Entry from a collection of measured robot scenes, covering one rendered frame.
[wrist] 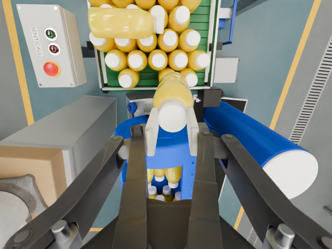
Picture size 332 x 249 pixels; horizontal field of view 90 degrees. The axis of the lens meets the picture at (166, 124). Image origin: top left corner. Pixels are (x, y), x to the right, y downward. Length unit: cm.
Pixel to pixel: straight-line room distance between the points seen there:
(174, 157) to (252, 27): 156
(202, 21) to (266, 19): 122
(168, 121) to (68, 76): 40
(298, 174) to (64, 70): 99
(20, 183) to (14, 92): 136
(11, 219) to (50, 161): 19
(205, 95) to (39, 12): 53
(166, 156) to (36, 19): 47
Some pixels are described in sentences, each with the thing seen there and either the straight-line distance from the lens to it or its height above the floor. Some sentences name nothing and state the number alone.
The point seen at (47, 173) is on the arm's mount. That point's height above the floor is 108.
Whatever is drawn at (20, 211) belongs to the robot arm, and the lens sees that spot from 78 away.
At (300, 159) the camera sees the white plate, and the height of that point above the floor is 104.
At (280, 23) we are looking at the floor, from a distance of 198.
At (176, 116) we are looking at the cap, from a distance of 21.
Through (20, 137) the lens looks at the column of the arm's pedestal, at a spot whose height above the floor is 89.
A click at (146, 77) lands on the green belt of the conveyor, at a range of 71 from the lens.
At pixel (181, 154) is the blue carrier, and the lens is 45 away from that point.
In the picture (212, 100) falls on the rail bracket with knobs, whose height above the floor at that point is 100.
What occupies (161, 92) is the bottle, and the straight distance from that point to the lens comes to 25.
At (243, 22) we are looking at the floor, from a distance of 181.
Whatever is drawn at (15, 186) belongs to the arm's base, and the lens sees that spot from 81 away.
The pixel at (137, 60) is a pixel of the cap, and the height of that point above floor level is 108.
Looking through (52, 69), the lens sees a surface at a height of 111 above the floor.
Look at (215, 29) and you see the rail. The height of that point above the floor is 98.
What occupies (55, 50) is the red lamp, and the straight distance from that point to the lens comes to 55.
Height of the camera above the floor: 160
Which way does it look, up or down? 68 degrees down
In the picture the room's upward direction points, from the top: 169 degrees clockwise
